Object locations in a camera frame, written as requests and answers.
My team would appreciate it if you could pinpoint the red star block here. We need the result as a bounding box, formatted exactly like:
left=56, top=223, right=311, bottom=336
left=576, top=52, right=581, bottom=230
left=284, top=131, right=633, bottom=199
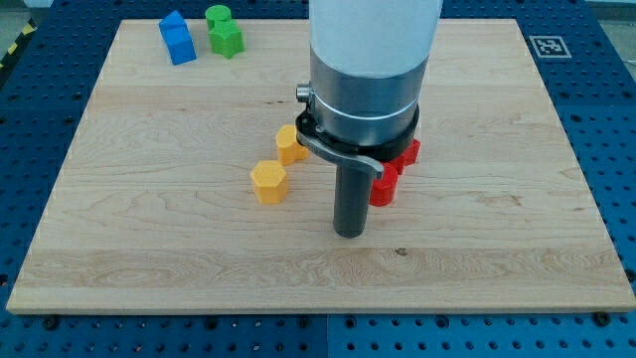
left=390, top=139, right=421, bottom=175

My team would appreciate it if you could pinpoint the black tool clamp with lever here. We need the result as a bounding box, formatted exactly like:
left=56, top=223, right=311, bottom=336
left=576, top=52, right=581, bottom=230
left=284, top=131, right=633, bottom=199
left=295, top=106, right=419, bottom=179

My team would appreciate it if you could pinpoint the green circle block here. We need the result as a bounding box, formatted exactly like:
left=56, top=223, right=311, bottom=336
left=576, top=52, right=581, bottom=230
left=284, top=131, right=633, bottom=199
left=204, top=4, right=233, bottom=30

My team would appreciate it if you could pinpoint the red circle block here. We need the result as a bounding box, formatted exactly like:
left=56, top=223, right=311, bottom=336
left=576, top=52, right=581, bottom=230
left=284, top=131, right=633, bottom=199
left=369, top=163, right=398, bottom=207

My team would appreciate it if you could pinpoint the green star block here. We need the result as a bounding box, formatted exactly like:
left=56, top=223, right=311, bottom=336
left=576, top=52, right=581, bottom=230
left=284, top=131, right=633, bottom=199
left=209, top=20, right=244, bottom=59

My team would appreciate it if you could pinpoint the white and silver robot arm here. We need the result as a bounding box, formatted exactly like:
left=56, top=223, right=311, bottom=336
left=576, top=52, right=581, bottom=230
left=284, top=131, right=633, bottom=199
left=308, top=0, right=443, bottom=147

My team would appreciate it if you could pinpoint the black and white fiducial tag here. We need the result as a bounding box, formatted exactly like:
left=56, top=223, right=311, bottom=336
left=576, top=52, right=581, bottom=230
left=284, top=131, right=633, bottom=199
left=530, top=35, right=571, bottom=59

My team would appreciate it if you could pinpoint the wooden board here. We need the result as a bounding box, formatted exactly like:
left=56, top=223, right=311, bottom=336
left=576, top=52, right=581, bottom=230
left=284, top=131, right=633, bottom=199
left=7, top=19, right=635, bottom=315

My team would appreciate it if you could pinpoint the blue cube block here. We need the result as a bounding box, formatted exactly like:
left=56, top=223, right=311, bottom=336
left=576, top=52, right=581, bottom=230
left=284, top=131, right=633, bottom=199
left=163, top=27, right=197, bottom=66

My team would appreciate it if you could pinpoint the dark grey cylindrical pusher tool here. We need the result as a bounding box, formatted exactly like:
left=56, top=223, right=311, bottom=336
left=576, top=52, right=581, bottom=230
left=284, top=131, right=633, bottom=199
left=333, top=166, right=373, bottom=238

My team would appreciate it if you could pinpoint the yellow hexagon block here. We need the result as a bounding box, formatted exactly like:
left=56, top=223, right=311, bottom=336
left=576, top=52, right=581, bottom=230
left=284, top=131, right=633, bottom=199
left=250, top=160, right=288, bottom=204

